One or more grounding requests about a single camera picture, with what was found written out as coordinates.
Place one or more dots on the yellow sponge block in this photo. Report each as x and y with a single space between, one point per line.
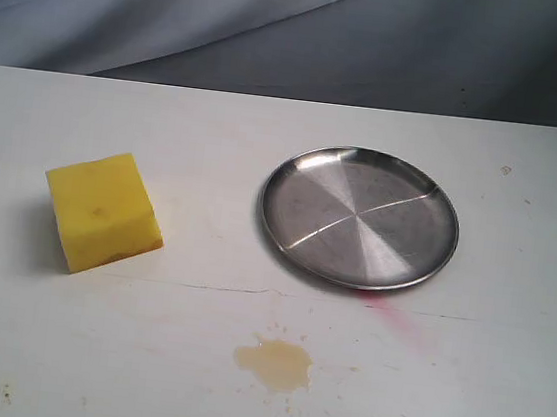
103 212

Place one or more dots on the yellowish liquid spill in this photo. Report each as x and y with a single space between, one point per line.
281 367

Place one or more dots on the round stainless steel plate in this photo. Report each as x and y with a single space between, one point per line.
358 218

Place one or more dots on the grey backdrop cloth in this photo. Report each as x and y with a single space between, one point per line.
485 59

